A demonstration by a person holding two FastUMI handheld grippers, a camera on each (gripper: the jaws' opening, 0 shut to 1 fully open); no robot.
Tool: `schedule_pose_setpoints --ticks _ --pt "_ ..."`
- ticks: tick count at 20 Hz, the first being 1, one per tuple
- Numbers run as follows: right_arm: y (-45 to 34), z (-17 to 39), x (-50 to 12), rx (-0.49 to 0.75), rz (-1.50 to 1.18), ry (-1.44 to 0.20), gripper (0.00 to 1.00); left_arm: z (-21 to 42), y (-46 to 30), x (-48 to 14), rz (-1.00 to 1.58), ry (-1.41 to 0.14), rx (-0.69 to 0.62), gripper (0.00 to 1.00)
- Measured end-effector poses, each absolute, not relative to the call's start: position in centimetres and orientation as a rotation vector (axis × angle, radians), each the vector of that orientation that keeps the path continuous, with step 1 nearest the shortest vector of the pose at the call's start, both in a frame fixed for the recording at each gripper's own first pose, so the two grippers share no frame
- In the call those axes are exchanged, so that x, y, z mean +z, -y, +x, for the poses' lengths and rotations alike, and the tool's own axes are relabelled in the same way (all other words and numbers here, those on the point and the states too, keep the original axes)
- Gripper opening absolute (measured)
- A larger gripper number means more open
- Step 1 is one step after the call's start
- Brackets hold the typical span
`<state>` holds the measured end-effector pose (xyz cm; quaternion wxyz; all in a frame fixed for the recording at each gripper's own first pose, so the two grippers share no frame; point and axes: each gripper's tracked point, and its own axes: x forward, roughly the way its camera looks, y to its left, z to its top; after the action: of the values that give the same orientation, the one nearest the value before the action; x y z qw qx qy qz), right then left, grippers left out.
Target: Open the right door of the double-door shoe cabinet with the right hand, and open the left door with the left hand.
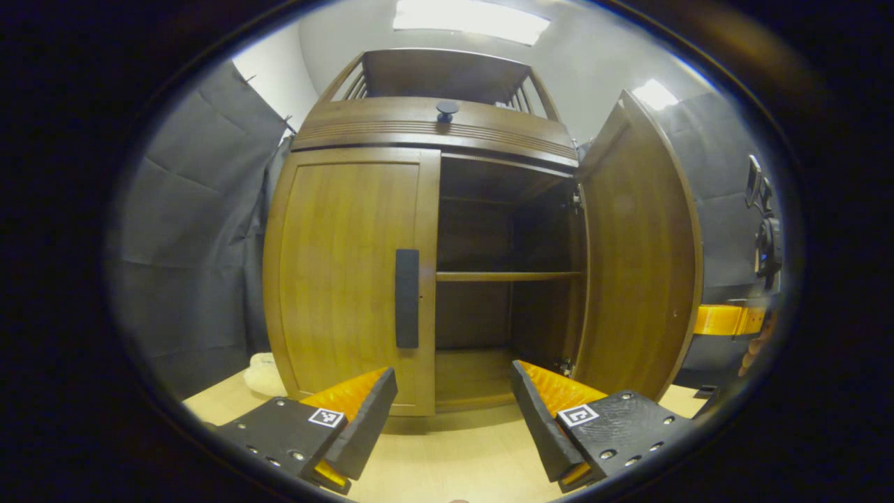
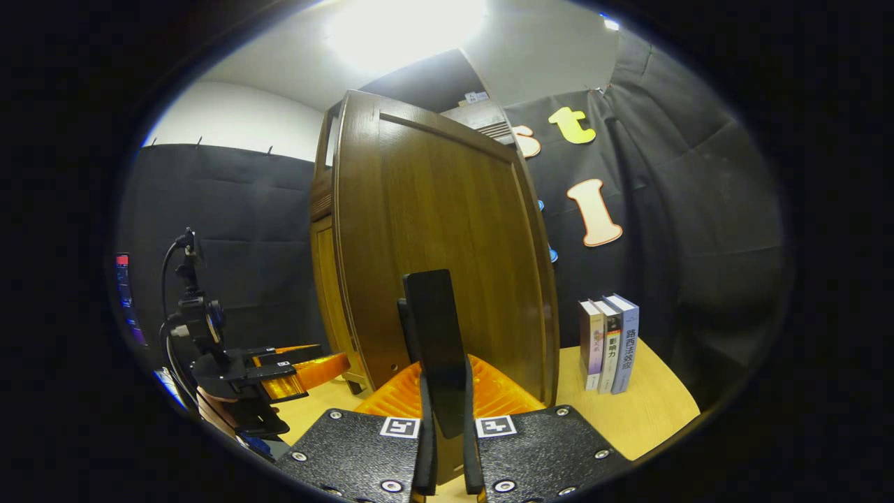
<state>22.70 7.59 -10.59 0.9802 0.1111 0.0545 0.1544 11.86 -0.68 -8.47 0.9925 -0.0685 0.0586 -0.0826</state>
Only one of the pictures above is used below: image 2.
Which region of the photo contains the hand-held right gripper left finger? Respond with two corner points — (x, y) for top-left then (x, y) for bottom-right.
(274, 355), (439, 503)

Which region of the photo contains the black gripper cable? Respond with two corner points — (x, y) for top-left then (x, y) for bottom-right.
(159, 234), (203, 413)

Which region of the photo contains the dark-spined book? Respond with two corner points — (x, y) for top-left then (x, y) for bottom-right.
(597, 299), (622, 394)

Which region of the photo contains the wooden shoe cabinet door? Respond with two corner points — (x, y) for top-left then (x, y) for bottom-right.
(311, 215), (371, 381)
(332, 89), (561, 486)

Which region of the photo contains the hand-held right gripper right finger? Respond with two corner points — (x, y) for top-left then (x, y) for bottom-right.
(462, 355), (633, 503)

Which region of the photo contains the white and pink cover book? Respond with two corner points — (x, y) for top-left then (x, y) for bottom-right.
(579, 300), (606, 391)

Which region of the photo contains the blue-grey cover book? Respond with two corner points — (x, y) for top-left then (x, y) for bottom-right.
(605, 294), (639, 395)

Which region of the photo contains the wooden double-door shoe cabinet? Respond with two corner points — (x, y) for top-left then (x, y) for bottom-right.
(309, 49), (518, 395)

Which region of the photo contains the lit display screen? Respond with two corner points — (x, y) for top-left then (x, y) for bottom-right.
(115, 253), (149, 348)

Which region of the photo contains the large ceiling light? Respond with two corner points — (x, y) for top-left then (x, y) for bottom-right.
(328, 0), (486, 71)

